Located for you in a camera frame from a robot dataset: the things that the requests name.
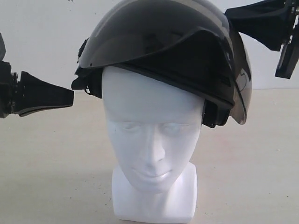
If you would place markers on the black helmet with visor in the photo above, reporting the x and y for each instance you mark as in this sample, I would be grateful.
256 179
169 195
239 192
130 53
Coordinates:
189 44

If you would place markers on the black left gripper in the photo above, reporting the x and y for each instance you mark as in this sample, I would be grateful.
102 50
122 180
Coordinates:
30 94

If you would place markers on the white mannequin head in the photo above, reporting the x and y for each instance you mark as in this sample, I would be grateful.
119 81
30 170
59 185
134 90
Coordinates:
154 129

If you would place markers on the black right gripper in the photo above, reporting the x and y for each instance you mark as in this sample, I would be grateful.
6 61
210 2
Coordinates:
272 23

